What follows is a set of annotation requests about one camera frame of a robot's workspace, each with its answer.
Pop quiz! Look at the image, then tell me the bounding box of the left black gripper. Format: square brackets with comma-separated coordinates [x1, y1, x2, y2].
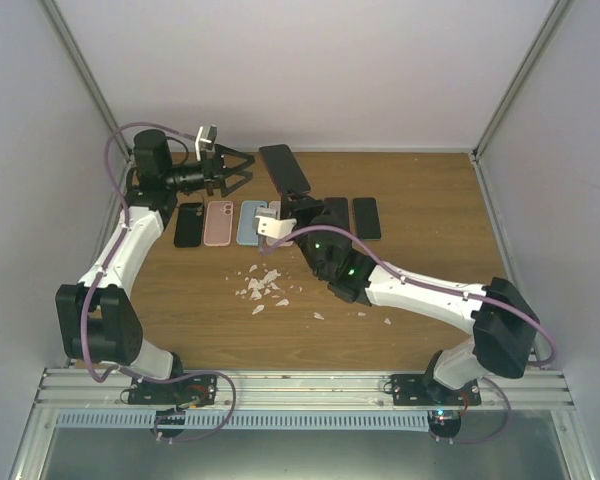
[165, 144, 255, 197]

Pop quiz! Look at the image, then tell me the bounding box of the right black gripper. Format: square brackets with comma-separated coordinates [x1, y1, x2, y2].
[281, 184, 326, 278]

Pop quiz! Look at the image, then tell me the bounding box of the phone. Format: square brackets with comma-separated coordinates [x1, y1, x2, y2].
[352, 197, 382, 241]
[324, 197, 351, 231]

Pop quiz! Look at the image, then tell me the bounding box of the black phone face down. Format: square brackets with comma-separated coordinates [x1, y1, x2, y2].
[259, 144, 311, 196]

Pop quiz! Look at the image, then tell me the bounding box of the blue phone case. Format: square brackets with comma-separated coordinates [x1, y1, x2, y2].
[236, 200, 268, 247]

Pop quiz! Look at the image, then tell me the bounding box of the pink phone case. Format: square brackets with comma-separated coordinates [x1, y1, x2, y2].
[203, 201, 233, 247]

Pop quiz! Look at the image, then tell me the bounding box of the black phone case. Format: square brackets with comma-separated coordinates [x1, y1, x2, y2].
[174, 202, 204, 248]

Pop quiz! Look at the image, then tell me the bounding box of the beige phone case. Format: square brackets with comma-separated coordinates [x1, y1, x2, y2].
[268, 200, 281, 212]

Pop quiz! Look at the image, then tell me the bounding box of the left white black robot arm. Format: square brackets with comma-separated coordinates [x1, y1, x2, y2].
[55, 122, 255, 404]

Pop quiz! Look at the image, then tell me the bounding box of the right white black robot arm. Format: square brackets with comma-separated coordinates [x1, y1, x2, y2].
[279, 191, 539, 405]

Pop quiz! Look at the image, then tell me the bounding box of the white debris pile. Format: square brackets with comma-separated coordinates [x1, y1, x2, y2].
[233, 263, 294, 316]

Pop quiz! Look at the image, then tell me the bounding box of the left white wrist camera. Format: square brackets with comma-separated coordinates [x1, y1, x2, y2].
[194, 125, 217, 162]

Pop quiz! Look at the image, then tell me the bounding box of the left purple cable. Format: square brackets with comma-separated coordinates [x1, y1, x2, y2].
[79, 121, 239, 446]

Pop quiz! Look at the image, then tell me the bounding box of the purple cable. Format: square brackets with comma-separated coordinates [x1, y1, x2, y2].
[79, 121, 239, 446]
[257, 225, 557, 446]

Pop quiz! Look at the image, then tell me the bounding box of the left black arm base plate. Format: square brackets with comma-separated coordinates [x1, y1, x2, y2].
[119, 374, 217, 408]

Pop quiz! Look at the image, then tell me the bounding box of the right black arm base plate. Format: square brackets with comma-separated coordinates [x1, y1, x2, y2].
[382, 373, 482, 407]

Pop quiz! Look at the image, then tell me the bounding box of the grey slotted cable duct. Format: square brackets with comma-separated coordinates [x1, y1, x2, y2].
[56, 409, 429, 433]

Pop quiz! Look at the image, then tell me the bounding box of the left aluminium corner post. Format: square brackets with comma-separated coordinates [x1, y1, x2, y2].
[37, 0, 119, 133]

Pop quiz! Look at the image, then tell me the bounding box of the aluminium corner post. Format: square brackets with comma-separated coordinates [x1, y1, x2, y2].
[470, 0, 576, 162]
[37, 0, 119, 133]

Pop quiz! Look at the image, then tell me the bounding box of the aluminium front rail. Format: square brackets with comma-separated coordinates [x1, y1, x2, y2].
[34, 369, 575, 411]

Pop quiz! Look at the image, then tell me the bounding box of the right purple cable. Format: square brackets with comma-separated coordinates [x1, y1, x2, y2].
[257, 225, 557, 446]

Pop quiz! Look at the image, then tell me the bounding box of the right aluminium corner post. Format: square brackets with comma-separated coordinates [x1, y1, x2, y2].
[470, 0, 576, 162]

